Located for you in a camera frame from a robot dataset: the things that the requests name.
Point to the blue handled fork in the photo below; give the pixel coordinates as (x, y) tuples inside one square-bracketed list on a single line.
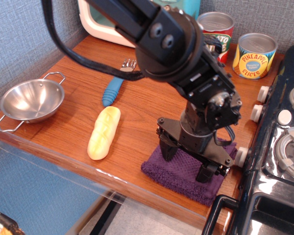
[(112, 90)]

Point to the small steel bowl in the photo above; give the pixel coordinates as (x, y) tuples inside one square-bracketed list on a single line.
[(34, 100)]

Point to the black toy stove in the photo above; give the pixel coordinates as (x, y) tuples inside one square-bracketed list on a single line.
[(265, 205)]

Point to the pineapple slices can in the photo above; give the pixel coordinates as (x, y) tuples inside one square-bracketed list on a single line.
[(254, 55)]

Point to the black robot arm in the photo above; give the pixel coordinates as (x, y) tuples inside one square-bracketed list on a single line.
[(170, 47)]

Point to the tomato sauce can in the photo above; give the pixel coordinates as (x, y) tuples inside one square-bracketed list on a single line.
[(219, 25)]

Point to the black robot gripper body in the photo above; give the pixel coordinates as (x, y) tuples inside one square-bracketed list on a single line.
[(203, 144)]

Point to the purple cloth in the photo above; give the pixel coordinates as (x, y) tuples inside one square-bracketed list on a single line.
[(179, 175)]

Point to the yellow toy bread loaf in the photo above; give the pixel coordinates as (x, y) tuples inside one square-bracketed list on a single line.
[(103, 133)]

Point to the teal toy microwave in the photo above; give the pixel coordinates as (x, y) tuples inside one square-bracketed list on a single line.
[(100, 27)]

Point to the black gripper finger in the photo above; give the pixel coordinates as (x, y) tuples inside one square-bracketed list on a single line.
[(168, 148), (206, 172)]

